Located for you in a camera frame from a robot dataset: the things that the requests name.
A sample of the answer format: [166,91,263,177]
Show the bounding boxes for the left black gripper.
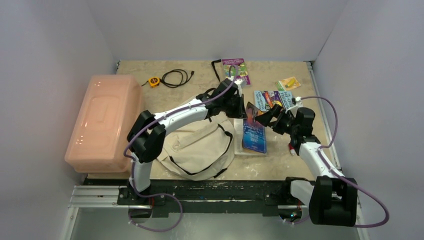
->
[221,93,247,119]

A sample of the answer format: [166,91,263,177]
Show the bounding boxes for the Jane Eyre blue book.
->
[233,102,267,156]

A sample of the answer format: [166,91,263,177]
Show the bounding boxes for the beige canvas backpack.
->
[155,112,235,181]

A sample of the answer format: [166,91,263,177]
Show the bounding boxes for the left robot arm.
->
[123,77,246,205]

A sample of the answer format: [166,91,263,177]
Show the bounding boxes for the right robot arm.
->
[254,105,358,227]

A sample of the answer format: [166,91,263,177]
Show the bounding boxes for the light blue Treehouse book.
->
[254,90,294,112]

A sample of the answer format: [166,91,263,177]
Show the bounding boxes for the purple Treehouse book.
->
[221,58,251,86]

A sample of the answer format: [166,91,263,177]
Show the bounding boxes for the banana picture card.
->
[275,76,301,91]

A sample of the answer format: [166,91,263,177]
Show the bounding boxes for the red marker pen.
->
[288,143,296,156]

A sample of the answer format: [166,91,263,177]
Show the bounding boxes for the yellow tape measure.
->
[148,76,161,88]

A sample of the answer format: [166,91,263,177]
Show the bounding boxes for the pink plastic storage box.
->
[64,74,144,174]

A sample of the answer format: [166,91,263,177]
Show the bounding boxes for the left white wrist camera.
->
[234,77,249,88]

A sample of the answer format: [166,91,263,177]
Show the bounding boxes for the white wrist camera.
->
[291,96,303,110]
[234,77,249,88]

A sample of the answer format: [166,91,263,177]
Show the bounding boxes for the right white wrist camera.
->
[291,96,303,110]

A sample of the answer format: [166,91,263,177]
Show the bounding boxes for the black coiled cable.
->
[160,69,195,89]

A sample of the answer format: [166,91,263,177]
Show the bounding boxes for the black table front rail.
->
[117,179,302,222]

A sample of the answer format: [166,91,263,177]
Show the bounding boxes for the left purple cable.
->
[123,64,240,233]

